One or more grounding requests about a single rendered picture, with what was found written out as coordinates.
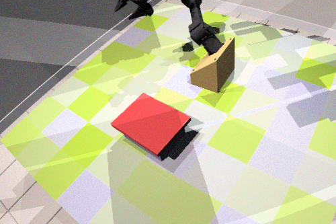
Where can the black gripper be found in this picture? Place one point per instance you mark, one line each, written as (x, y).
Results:
(144, 8)

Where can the red lid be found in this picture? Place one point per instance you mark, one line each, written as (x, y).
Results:
(151, 123)

